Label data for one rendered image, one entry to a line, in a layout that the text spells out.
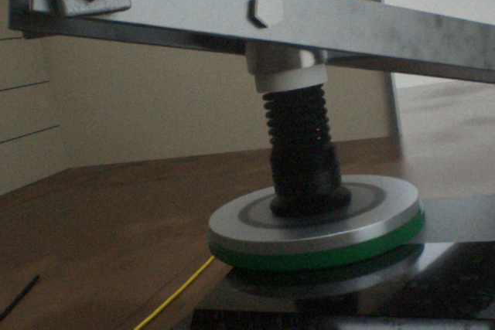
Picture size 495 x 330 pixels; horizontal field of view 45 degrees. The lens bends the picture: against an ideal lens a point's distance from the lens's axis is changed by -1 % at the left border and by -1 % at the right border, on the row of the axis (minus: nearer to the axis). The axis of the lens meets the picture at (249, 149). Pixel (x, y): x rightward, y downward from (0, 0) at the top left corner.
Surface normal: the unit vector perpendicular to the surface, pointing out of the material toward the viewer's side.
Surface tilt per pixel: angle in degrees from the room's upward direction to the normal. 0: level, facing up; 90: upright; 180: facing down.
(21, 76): 90
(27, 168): 90
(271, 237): 0
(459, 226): 0
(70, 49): 90
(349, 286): 0
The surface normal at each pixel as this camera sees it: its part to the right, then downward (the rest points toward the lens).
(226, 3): 0.49, 0.07
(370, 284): -0.17, -0.97
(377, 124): -0.37, 0.23
